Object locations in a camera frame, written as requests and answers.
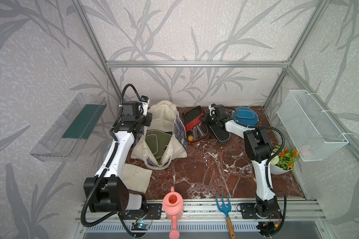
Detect beige canvas tote bag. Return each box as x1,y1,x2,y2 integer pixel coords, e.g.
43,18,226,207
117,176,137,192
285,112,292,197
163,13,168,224
131,101,187,170

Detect red black ping pong set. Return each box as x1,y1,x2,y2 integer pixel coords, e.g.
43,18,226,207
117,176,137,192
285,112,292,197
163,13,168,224
182,106,209,143

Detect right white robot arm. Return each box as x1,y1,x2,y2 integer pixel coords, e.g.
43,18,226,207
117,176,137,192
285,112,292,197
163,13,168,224
204,104,284,218

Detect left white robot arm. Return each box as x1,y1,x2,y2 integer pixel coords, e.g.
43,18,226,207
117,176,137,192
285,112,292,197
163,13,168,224
80,84,152,227

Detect olive green paddle case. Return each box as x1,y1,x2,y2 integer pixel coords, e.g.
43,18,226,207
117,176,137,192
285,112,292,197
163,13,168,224
145,129,172,163

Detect beige gardening glove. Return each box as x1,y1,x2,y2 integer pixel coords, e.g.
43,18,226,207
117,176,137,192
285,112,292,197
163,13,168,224
122,164,153,193

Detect potted flower plant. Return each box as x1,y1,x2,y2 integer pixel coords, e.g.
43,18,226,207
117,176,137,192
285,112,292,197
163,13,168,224
270,148,300,175

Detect clear plastic shelf tray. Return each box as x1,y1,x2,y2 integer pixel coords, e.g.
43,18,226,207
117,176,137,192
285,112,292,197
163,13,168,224
30,93,107,162

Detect pink watering can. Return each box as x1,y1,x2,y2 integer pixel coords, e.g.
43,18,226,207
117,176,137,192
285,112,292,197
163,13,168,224
163,187,184,239

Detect blue hand rake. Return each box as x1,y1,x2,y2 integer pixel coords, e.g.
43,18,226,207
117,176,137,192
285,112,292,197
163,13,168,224
215,194,236,239

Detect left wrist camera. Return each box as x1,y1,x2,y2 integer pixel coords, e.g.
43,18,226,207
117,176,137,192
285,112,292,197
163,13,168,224
140,96,150,116

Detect white wire basket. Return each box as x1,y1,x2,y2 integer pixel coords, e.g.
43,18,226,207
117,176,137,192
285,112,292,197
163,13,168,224
277,90,349,162

